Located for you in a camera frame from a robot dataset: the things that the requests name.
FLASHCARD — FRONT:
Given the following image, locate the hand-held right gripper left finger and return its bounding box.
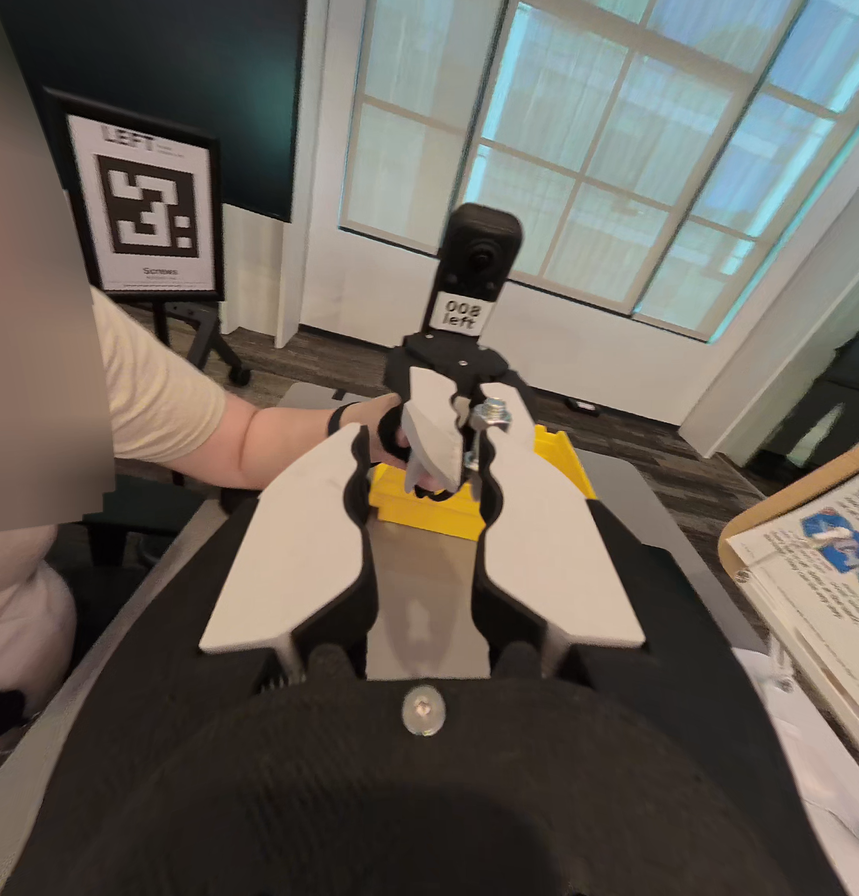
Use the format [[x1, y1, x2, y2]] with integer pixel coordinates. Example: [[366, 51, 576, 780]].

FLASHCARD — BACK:
[[198, 422, 380, 685]]

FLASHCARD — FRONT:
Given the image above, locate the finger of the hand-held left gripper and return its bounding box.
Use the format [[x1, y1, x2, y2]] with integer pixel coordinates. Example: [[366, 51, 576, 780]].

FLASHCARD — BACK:
[[475, 381, 537, 449], [400, 366, 467, 494]]

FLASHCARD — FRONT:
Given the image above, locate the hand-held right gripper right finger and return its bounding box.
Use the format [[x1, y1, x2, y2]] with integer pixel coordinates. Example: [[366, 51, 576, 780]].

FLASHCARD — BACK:
[[473, 423, 648, 683]]

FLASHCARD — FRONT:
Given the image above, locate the steel hex bolt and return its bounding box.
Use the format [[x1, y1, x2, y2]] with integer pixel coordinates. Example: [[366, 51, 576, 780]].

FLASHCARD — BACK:
[[466, 396, 514, 473]]

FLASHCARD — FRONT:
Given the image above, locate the yellow plastic bin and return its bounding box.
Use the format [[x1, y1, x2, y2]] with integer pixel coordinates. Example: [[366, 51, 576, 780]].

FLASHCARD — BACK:
[[368, 422, 598, 543]]

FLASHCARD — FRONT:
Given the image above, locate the person's left hand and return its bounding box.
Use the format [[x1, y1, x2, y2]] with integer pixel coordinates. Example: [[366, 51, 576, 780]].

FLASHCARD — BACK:
[[358, 392, 411, 466]]

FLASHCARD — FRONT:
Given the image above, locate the instruction sheet on clipboard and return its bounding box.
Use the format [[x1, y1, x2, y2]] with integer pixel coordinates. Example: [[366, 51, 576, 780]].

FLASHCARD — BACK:
[[718, 437, 859, 760]]

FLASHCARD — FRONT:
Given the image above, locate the printed instruction sheet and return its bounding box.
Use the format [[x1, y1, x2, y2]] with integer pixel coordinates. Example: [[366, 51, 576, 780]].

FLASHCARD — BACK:
[[727, 465, 859, 708]]

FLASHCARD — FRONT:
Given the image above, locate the white framed window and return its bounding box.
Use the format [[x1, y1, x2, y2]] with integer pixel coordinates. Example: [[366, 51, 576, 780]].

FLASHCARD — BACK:
[[338, 0, 859, 344]]

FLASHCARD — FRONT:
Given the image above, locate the marker sign on black stand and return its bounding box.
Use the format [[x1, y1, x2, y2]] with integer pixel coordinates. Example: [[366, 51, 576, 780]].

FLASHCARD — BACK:
[[43, 87, 254, 387]]

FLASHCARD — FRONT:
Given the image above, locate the white tray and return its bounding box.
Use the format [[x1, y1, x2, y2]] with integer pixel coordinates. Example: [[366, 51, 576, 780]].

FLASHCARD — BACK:
[[734, 647, 859, 896]]

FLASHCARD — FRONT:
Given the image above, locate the dark wall panel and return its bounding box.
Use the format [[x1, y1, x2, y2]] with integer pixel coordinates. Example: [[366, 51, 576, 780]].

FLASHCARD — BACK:
[[0, 0, 310, 224]]

